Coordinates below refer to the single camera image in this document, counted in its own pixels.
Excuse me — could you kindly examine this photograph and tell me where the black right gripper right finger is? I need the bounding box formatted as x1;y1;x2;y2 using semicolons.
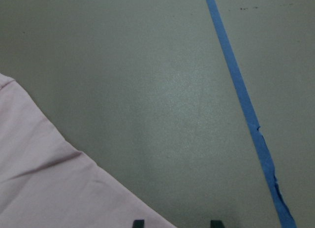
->
210;220;223;228

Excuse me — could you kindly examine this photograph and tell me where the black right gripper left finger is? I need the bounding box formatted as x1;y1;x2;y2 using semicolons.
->
132;220;145;228

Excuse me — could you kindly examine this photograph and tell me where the pink Snoopy t-shirt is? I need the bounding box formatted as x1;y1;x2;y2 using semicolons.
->
0;75;172;228

